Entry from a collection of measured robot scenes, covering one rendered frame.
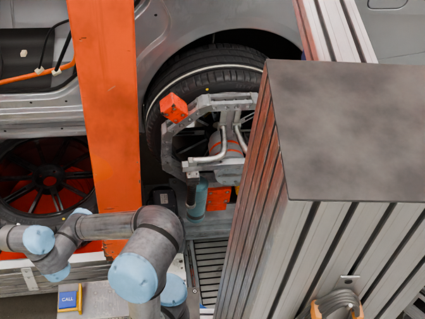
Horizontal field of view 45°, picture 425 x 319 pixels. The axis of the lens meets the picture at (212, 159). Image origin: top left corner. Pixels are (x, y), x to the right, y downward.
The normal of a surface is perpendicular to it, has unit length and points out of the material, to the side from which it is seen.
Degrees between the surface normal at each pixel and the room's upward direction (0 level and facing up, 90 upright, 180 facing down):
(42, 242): 63
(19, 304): 0
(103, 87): 90
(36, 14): 55
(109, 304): 0
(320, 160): 0
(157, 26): 90
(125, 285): 83
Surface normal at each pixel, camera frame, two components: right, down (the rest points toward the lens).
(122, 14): 0.14, 0.76
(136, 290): -0.40, 0.58
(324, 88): 0.08, -0.65
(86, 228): -0.65, -0.04
